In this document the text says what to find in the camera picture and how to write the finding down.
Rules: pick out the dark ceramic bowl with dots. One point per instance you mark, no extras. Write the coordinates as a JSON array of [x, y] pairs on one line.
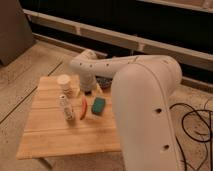
[[103, 82]]

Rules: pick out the grey cabinet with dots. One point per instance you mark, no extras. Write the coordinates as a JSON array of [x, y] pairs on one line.
[[15, 33]]

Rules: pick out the white wall rail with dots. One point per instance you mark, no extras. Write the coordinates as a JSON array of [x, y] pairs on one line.
[[183, 55]]

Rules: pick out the wooden table board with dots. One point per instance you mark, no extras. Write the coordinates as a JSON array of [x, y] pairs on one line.
[[48, 134]]

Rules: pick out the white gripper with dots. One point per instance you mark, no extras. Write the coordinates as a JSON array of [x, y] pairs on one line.
[[87, 83]]

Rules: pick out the green sponge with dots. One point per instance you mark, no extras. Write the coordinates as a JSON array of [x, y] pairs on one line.
[[98, 106]]

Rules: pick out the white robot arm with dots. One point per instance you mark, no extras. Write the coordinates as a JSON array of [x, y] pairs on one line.
[[140, 91]]

